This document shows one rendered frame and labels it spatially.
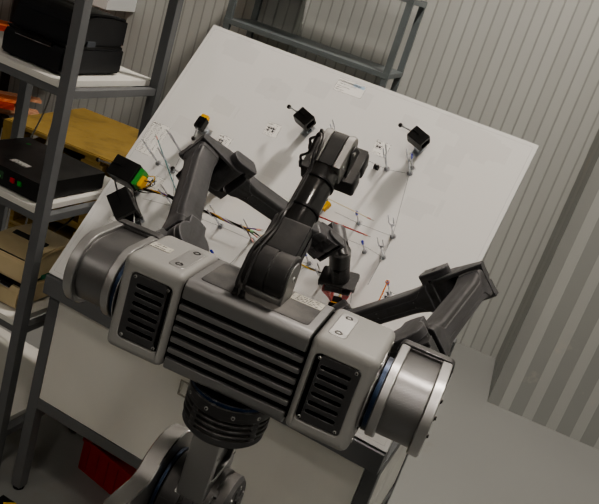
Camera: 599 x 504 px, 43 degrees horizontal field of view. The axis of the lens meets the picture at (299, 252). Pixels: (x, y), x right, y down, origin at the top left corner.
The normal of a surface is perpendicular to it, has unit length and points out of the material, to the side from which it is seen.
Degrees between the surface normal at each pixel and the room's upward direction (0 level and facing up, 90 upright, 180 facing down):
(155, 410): 90
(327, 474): 90
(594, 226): 90
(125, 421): 90
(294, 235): 44
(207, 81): 53
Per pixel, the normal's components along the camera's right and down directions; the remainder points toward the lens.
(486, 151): -0.15, -0.37
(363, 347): 0.29, -0.89
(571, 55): -0.31, 0.25
